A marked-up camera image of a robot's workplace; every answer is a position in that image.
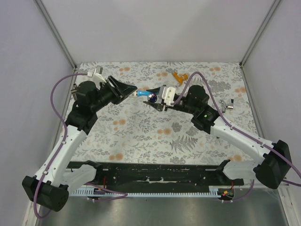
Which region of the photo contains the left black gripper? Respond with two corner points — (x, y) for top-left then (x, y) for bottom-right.
(91, 75), (138, 113)

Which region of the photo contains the blue plastic faucet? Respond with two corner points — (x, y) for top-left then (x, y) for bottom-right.
(137, 90), (158, 103)

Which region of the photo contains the white plastic elbow fitting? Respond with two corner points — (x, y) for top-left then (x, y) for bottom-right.
(131, 92), (138, 97)

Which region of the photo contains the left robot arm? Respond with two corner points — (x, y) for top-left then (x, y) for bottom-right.
(22, 76), (137, 211)

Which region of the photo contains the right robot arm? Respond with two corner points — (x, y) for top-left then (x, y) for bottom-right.
(146, 85), (291, 189)

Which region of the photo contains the orange plastic faucet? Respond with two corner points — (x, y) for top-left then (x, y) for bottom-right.
(173, 72), (188, 85)

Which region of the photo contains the floral patterned mat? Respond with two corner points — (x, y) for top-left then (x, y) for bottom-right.
(72, 62), (257, 165)

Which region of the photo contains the dark metal faucet left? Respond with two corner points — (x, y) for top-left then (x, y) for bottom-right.
(71, 83), (78, 101)

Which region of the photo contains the small chrome faucet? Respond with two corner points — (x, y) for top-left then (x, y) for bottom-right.
(219, 99), (234, 113)

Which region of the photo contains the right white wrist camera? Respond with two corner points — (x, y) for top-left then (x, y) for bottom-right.
(158, 86), (176, 103)

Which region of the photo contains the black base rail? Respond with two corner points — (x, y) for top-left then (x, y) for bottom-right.
(92, 162), (244, 194)

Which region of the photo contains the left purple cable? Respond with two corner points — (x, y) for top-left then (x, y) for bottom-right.
(32, 73), (129, 219)

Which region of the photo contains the purple cable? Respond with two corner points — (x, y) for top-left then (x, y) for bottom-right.
(32, 73), (129, 219)
(171, 72), (301, 203)

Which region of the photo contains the white slotted cable duct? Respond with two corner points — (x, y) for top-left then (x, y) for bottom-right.
(70, 186), (218, 197)

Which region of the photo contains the left aluminium frame post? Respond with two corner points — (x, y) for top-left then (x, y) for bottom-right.
(33, 0), (77, 71)

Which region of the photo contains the aluminium frame post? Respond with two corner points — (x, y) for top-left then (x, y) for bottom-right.
(239, 0), (282, 68)
(33, 0), (77, 71)

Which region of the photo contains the right aluminium frame post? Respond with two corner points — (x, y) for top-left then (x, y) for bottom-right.
(239, 0), (282, 68)

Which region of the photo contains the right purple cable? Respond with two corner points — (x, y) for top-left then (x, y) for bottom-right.
(171, 72), (301, 203)

